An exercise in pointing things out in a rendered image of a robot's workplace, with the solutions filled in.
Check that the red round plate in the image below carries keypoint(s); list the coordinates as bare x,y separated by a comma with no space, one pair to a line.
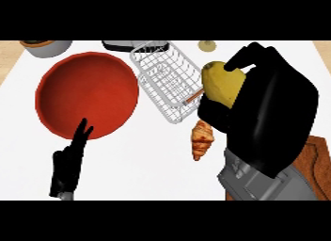
87,95

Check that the yellow lemon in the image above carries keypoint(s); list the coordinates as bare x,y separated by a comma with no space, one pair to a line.
221,83

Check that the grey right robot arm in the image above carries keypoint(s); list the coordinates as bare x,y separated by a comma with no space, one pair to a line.
260,183

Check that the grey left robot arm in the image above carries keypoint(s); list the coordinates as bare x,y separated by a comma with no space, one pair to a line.
67,196

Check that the pale yellow-green round object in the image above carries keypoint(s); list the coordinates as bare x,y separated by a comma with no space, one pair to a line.
207,45

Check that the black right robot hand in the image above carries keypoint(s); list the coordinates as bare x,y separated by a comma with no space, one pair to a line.
270,116

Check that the brown wooden cutting board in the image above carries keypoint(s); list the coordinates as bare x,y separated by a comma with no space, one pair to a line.
322,169

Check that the grey pot with brown rim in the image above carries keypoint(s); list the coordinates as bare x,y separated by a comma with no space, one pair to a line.
44,48

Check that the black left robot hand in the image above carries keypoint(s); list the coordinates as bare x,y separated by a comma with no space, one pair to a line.
67,169

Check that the golden brown croissant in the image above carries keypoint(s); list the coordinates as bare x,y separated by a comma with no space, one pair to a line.
201,141

